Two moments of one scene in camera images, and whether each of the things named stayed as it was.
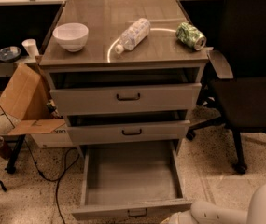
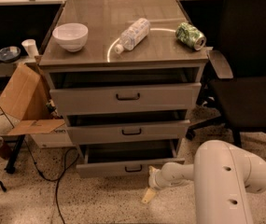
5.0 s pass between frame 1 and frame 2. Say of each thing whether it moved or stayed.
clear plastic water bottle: stayed
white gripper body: moved
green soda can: stayed
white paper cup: stayed
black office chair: stayed
